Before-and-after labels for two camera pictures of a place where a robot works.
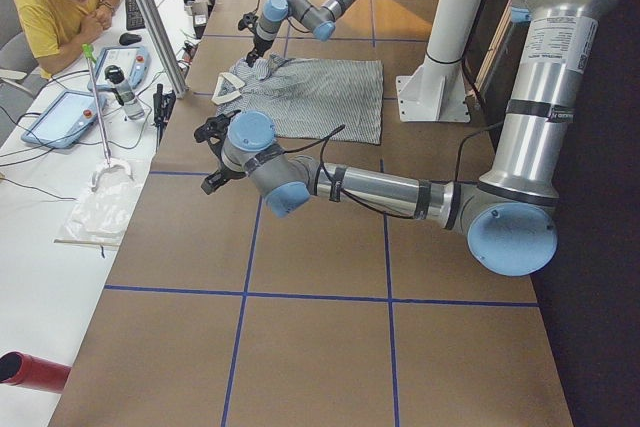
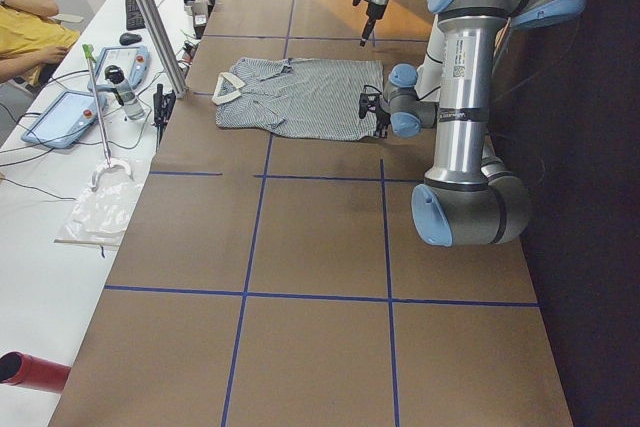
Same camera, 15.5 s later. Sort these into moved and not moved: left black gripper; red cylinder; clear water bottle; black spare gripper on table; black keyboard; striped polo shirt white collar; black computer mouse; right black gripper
Moved: left black gripper; right black gripper
Not moved: red cylinder; black spare gripper on table; striped polo shirt white collar; black computer mouse; clear water bottle; black keyboard
